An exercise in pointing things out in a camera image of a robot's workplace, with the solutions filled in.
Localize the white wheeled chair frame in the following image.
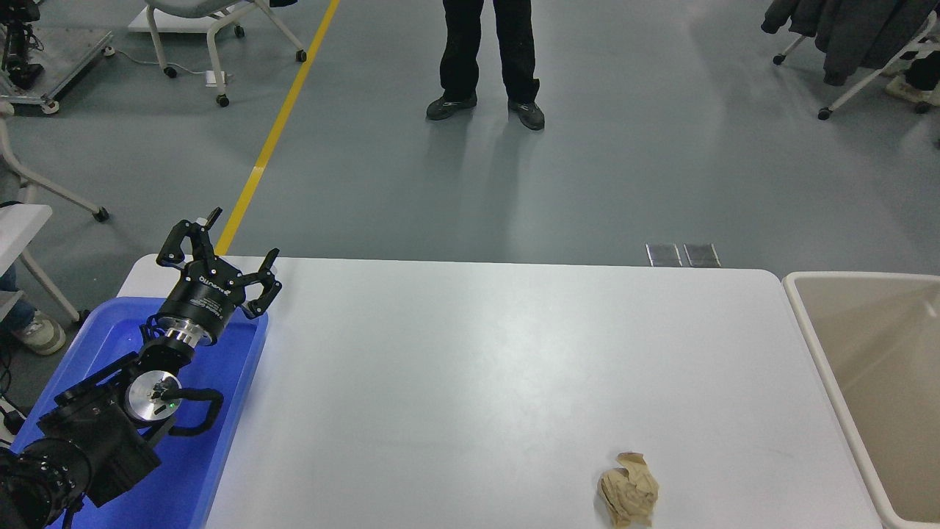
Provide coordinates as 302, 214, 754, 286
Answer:
0, 101, 109, 223

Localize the grey jacket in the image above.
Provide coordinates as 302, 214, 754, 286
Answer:
811, 0, 940, 86

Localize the blue plastic tray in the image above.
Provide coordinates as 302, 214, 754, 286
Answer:
11, 296, 270, 529

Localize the seated person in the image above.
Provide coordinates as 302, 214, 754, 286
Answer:
0, 263, 67, 356

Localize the large pale bin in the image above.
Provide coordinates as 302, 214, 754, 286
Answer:
782, 272, 940, 529

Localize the pale sneaker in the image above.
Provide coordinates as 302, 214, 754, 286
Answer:
885, 73, 928, 105

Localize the grey wheeled platform cart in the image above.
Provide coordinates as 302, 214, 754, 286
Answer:
0, 28, 117, 115

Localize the crumpled tan paper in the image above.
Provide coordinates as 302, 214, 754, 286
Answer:
597, 453, 659, 528

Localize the white side table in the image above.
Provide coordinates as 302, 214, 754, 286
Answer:
0, 204, 83, 324

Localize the black machine on cart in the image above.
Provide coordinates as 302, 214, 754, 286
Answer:
0, 0, 43, 90

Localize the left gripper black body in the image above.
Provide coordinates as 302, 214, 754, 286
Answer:
163, 257, 249, 340

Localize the black jacket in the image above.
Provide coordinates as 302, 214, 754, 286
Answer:
762, 0, 820, 36

